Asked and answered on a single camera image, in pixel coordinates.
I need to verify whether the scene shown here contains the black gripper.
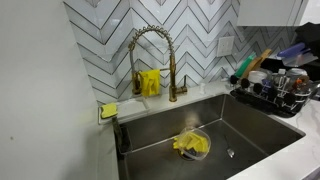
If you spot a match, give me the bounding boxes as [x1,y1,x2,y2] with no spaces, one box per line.
[294,21,320,54]

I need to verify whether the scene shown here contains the blue lunch box lid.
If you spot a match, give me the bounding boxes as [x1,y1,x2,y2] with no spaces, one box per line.
[276,42,307,59]

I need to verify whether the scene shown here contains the gold spring kitchen faucet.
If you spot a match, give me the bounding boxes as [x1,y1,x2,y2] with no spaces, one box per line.
[127,24,189,103]

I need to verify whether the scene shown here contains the white round container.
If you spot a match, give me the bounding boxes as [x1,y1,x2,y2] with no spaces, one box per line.
[287,67,308,78]

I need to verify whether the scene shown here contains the clear bottle white cap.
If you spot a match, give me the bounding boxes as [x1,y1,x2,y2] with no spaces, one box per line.
[277,68,288,86]

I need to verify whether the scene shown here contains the clear jar orange cap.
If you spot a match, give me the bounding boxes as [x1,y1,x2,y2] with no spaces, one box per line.
[291,75,312,97]

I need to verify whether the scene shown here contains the wooden cutting board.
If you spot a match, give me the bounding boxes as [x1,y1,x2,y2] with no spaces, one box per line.
[241,48,273,80]

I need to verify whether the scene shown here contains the white bowl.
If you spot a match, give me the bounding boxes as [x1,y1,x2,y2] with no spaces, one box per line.
[247,70,268,85]

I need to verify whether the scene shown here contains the green cutting board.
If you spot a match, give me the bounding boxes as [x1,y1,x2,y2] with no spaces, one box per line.
[234,53,258,79]

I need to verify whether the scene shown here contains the black dish rack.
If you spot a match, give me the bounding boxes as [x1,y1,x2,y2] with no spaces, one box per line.
[229,74,320,118]

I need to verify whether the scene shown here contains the stainless steel sink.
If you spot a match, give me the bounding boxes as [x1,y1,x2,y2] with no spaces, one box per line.
[114,93,307,180]

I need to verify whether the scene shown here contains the metal spoon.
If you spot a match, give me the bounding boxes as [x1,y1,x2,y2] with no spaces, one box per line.
[223,134,236,159]

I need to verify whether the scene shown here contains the clear glass bowl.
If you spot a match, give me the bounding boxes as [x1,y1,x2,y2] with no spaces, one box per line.
[175,125,212,162]

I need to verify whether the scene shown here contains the crumpled yellow rubber glove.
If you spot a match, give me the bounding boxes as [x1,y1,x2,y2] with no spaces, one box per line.
[172,131,210,155]

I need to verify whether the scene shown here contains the yellow cloth on faucet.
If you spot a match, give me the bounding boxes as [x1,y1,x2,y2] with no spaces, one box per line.
[138,68,162,98]

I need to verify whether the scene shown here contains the clear sponge tray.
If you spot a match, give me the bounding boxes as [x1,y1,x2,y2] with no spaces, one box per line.
[97,96,151,126]

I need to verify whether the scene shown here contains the yellow sponge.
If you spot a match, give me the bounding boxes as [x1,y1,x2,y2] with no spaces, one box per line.
[100,102,119,120]

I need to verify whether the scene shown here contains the dish brush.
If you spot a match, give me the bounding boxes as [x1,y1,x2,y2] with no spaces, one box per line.
[111,115,125,148]

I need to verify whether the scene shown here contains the white wall cabinet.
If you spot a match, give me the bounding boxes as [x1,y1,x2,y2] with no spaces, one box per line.
[236,0,309,28]

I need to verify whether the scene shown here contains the white wall outlet plate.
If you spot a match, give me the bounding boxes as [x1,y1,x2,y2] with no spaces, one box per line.
[216,35,235,58]

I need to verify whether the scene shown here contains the wire sink caddy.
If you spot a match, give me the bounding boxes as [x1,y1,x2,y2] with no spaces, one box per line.
[117,125,134,156]

